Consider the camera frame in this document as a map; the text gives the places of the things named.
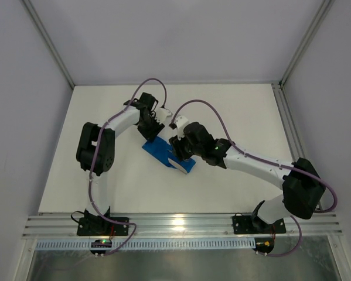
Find blue cloth napkin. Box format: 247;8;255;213
142;136;196;173

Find silver table knife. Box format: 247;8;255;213
168;159;189;174

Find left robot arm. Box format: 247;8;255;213
76;92;172;236

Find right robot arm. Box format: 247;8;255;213
169;122;326;233

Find right controller board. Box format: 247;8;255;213
253;238;275;256

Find controller board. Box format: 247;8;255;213
90;239;112;257
253;238;275;256

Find left controller board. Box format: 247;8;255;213
90;239;112;257

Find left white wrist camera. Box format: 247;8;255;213
156;107;172;124

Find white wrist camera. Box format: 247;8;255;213
156;107;172;124
169;115;189;140

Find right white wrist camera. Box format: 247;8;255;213
169;115;189;140

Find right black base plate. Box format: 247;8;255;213
231;213;287;235

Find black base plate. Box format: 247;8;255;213
231;213;287;235
77;215;129;237

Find right side aluminium rail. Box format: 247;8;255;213
272;84;325;219

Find aluminium rail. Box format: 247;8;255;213
272;84;325;219
22;213;343;239

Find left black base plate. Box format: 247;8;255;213
77;215;129;237

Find aluminium front rail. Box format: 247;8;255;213
22;213;343;239

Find slotted cable duct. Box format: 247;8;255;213
35;237;254;251

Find left aluminium frame post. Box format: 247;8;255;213
19;0;76;90

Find aluminium frame post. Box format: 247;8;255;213
279;0;335;87
19;0;76;90

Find right aluminium frame post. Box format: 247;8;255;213
279;0;335;87

